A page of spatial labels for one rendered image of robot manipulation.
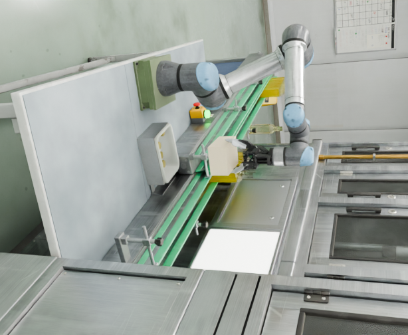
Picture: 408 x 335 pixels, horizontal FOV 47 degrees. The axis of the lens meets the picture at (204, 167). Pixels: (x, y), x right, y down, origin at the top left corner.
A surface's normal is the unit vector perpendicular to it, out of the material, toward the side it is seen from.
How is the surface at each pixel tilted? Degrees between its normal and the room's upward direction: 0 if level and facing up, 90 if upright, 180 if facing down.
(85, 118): 0
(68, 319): 90
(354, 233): 90
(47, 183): 0
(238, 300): 90
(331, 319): 90
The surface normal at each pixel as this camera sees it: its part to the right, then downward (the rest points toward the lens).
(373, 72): -0.30, 0.47
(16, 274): -0.16, -0.88
